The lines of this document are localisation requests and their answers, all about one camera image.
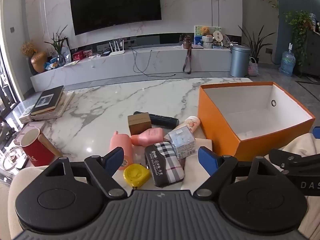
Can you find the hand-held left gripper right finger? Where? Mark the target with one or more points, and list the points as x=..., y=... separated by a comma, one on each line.
x=207, y=161

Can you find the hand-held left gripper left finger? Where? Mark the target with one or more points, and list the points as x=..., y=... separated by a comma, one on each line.
x=113, y=160

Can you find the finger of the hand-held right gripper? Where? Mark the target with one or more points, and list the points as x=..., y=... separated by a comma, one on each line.
x=282, y=156

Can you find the salmon round bottle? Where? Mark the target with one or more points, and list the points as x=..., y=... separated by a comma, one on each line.
x=122, y=142

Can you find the yellow tape measure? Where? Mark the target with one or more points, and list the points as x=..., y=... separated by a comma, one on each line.
x=136, y=175

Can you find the clear plastic cube box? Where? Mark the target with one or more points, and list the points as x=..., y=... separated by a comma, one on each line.
x=181, y=140

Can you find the peach printed tube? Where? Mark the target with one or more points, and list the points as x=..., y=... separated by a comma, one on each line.
x=192, y=125

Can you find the plaid case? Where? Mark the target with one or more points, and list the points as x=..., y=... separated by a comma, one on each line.
x=165, y=163

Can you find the pink lotion bottle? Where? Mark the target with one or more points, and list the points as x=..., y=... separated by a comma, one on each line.
x=148, y=136

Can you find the orange cardboard box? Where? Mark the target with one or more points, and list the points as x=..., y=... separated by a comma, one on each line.
x=217, y=120

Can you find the small brown cardboard box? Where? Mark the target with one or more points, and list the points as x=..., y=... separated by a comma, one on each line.
x=140, y=126

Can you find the dark green bottle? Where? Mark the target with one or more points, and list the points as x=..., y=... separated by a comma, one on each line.
x=162, y=120

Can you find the cream cloth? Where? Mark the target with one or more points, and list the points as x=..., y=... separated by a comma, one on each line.
x=25, y=180
x=300, y=145

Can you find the wooden block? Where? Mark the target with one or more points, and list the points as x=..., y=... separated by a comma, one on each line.
x=51, y=146

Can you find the beige book pile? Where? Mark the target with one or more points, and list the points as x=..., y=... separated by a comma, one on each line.
x=62, y=105

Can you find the red cup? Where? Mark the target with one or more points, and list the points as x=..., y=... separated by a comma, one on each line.
x=37, y=152

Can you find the black book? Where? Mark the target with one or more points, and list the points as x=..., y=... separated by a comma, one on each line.
x=47, y=100

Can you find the pink box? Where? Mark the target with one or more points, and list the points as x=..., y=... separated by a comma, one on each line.
x=30, y=126

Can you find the woven bag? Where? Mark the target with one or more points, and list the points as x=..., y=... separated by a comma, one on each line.
x=253, y=68

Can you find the water jug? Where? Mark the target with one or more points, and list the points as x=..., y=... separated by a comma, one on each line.
x=287, y=62

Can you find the marble television console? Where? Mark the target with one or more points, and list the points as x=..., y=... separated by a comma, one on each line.
x=112, y=65

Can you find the small white box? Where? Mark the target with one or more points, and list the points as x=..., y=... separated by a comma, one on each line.
x=25, y=118

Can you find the glass dish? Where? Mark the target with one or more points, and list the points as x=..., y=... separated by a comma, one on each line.
x=12, y=158

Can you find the blue-grey trash can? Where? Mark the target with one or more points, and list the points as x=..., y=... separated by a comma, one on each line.
x=239, y=61

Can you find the papers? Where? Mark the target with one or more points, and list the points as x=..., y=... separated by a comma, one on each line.
x=71, y=63

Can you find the grey cabinet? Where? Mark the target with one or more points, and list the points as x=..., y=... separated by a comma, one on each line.
x=311, y=52

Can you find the white router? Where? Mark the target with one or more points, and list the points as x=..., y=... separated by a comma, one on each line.
x=117, y=52

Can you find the red box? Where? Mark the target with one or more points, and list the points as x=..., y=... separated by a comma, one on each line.
x=78, y=55
x=87, y=53

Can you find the long-leaf floor plant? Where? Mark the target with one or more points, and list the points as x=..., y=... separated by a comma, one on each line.
x=255, y=47

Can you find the blue snack bag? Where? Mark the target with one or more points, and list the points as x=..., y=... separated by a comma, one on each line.
x=51, y=65

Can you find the white plastic bag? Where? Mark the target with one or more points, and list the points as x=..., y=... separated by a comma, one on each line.
x=66, y=53

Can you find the green plant in glass vase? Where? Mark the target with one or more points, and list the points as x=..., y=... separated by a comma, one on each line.
x=60, y=52

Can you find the gold vase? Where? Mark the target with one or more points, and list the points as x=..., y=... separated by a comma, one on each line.
x=38, y=62

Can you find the round white fan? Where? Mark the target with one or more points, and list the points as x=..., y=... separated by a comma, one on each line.
x=217, y=37

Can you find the picture board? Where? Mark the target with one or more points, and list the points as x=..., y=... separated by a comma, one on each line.
x=201, y=33

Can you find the hanging vine plant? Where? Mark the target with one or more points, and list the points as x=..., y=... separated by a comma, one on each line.
x=298, y=27

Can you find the dried flowers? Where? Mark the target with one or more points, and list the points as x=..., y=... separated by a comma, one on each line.
x=28, y=48

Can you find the black television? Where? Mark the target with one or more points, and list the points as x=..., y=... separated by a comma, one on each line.
x=115, y=3

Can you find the window frame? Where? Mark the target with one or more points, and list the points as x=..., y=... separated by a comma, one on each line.
x=6, y=85

